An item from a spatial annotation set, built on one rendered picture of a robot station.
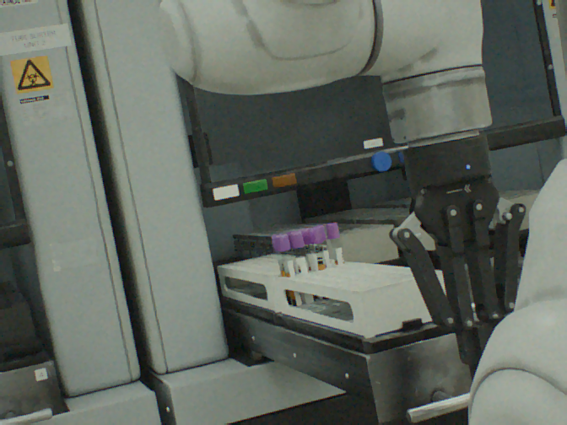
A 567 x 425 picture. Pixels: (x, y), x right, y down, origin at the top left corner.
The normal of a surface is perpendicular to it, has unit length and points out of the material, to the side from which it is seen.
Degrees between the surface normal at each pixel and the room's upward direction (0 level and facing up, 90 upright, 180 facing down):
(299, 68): 138
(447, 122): 90
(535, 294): 83
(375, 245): 90
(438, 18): 98
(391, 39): 121
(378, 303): 90
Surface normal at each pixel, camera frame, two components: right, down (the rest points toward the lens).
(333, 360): -0.94, 0.19
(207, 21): -0.11, 0.08
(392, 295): 0.30, 0.00
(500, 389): -0.89, -0.34
